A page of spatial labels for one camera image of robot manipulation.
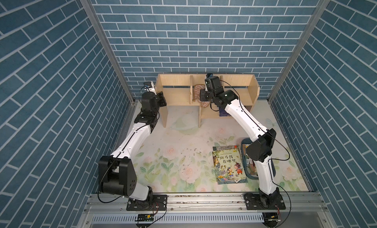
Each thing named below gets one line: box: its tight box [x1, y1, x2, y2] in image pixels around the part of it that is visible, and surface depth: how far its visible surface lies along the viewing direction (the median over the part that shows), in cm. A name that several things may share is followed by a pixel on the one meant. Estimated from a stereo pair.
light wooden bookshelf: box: [156, 73, 260, 128], surface depth 88 cm
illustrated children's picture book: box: [212, 145, 248, 185], surface depth 86 cm
